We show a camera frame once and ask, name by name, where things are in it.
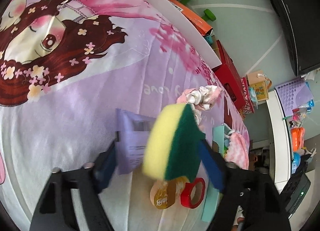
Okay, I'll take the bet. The pink zigzag striped cloth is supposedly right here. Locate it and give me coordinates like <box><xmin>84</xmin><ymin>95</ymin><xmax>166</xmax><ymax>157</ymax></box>
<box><xmin>225</xmin><ymin>132</ymin><xmax>249</xmax><ymax>170</ymax></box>

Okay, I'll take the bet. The red tape roll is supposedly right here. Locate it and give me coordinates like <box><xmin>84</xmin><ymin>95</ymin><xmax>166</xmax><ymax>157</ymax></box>
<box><xmin>180</xmin><ymin>178</ymin><xmax>206</xmax><ymax>209</ymax></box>

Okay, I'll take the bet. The purple packet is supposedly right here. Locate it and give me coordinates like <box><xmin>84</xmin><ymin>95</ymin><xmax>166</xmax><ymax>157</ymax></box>
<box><xmin>116</xmin><ymin>108</ymin><xmax>155</xmax><ymax>175</ymax></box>

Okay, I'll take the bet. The yellow green scouring sponge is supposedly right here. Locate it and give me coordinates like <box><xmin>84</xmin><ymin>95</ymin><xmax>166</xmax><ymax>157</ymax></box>
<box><xmin>142</xmin><ymin>104</ymin><xmax>206</xmax><ymax>182</ymax></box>

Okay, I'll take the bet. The round yellow packaged sponge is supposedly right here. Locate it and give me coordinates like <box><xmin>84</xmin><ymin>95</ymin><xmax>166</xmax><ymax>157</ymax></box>
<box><xmin>150</xmin><ymin>176</ymin><xmax>189</xmax><ymax>210</ymax></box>

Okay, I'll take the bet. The beige pink scrunchie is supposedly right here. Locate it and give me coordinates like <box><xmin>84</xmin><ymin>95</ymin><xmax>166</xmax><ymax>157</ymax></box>
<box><xmin>176</xmin><ymin>85</ymin><xmax>222</xmax><ymax>126</ymax></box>

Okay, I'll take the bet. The teal shallow cardboard tray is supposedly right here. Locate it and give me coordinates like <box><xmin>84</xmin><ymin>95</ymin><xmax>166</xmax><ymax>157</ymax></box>
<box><xmin>200</xmin><ymin>124</ymin><xmax>231</xmax><ymax>222</ymax></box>

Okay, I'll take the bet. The red white patterned box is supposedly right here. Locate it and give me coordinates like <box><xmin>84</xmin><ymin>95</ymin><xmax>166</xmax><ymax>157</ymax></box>
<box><xmin>241</xmin><ymin>77</ymin><xmax>254</xmax><ymax>114</ymax></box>

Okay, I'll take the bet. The white desk shelf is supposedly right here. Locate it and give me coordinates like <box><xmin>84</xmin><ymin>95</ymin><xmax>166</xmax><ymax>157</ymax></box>
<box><xmin>266</xmin><ymin>90</ymin><xmax>292</xmax><ymax>192</ymax></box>

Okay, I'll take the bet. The blue wet wipes pack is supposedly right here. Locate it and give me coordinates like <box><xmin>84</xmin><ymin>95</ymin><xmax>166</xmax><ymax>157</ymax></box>
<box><xmin>249</xmin><ymin>87</ymin><xmax>258</xmax><ymax>109</ymax></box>

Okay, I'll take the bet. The orange package on shelf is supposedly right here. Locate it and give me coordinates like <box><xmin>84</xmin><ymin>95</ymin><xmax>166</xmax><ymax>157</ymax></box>
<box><xmin>291</xmin><ymin>127</ymin><xmax>305</xmax><ymax>152</ymax></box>

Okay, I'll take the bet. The red gift box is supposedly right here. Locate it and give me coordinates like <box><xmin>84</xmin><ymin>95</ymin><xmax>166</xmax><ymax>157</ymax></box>
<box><xmin>213</xmin><ymin>40</ymin><xmax>246</xmax><ymax>109</ymax></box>

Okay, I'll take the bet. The yellow children gift case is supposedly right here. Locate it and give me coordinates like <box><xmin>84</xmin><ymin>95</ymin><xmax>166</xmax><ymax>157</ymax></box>
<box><xmin>247</xmin><ymin>70</ymin><xmax>272</xmax><ymax>101</ymax></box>

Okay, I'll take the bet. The purple perforated basket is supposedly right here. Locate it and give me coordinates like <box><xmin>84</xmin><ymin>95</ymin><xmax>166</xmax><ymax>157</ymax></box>
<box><xmin>275</xmin><ymin>77</ymin><xmax>313</xmax><ymax>117</ymax></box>

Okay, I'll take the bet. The orange cardboard box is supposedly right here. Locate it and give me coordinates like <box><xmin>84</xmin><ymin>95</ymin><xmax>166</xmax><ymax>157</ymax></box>
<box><xmin>168</xmin><ymin>0</ymin><xmax>213</xmax><ymax>36</ymax></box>

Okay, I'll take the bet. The white foam board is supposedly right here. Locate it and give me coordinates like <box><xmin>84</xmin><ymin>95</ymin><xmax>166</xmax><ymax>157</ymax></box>
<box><xmin>146</xmin><ymin>0</ymin><xmax>221</xmax><ymax>68</ymax></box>

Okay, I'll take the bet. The wall mounted black television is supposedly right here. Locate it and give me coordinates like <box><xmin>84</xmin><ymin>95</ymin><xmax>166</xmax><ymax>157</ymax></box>
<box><xmin>270</xmin><ymin>0</ymin><xmax>319</xmax><ymax>76</ymax></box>

